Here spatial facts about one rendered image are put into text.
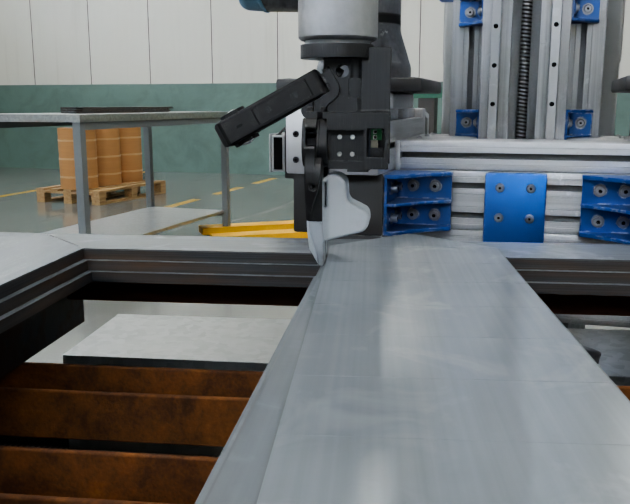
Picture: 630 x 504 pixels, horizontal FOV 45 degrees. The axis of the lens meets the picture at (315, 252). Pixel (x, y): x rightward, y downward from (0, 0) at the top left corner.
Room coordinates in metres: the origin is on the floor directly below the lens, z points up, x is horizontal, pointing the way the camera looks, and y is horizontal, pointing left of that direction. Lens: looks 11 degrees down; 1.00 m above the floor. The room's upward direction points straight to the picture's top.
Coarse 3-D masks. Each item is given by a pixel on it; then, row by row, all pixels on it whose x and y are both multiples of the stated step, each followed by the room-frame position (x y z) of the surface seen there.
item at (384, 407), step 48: (336, 384) 0.40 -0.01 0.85; (384, 384) 0.40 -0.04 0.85; (432, 384) 0.40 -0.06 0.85; (480, 384) 0.40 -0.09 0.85; (528, 384) 0.40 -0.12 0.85; (576, 384) 0.40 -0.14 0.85; (288, 432) 0.34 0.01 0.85; (336, 432) 0.34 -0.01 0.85; (384, 432) 0.34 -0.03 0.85; (432, 432) 0.34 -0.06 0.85; (480, 432) 0.34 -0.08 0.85; (528, 432) 0.34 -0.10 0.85; (576, 432) 0.34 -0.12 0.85; (624, 432) 0.34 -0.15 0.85
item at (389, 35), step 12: (384, 24) 1.21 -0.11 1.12; (396, 24) 1.23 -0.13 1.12; (384, 36) 1.21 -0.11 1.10; (396, 36) 1.23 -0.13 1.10; (396, 48) 1.22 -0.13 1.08; (396, 60) 1.21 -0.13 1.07; (408, 60) 1.24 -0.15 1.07; (348, 72) 1.19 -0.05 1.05; (396, 72) 1.20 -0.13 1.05; (408, 72) 1.23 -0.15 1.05
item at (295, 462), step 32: (288, 448) 0.32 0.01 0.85; (320, 448) 0.32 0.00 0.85; (352, 448) 0.32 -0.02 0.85; (384, 448) 0.32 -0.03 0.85; (416, 448) 0.32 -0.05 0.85; (448, 448) 0.32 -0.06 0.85; (480, 448) 0.32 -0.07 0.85; (512, 448) 0.32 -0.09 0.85; (544, 448) 0.32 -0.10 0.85; (576, 448) 0.32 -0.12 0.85; (608, 448) 0.32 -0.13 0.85; (288, 480) 0.29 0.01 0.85; (320, 480) 0.29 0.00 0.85; (352, 480) 0.29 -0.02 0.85; (384, 480) 0.29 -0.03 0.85; (416, 480) 0.29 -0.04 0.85; (448, 480) 0.29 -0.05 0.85; (480, 480) 0.29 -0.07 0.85; (512, 480) 0.29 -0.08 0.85; (544, 480) 0.29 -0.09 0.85; (576, 480) 0.29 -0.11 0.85; (608, 480) 0.29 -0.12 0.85
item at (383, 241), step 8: (368, 240) 0.85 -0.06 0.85; (376, 240) 0.85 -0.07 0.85; (384, 240) 0.85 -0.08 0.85; (392, 240) 0.85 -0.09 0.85; (400, 240) 0.85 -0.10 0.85; (408, 240) 0.85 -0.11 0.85; (416, 240) 0.85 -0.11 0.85; (424, 240) 0.85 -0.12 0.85; (432, 240) 0.85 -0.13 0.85; (440, 240) 0.85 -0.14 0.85; (448, 240) 0.85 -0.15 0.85
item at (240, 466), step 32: (96, 256) 0.81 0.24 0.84; (128, 256) 0.80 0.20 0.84; (160, 256) 0.80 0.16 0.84; (192, 256) 0.79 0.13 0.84; (224, 256) 0.79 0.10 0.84; (256, 256) 0.79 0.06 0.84; (288, 256) 0.78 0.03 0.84; (0, 288) 0.64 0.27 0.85; (32, 288) 0.68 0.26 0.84; (64, 288) 0.73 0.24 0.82; (544, 288) 0.74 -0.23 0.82; (576, 288) 0.74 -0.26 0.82; (608, 288) 0.73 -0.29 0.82; (0, 320) 0.61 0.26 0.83; (288, 352) 0.46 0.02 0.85; (288, 384) 0.40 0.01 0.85; (256, 416) 0.36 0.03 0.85; (224, 448) 0.37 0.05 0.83; (256, 448) 0.32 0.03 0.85; (224, 480) 0.29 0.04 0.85; (256, 480) 0.29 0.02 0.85
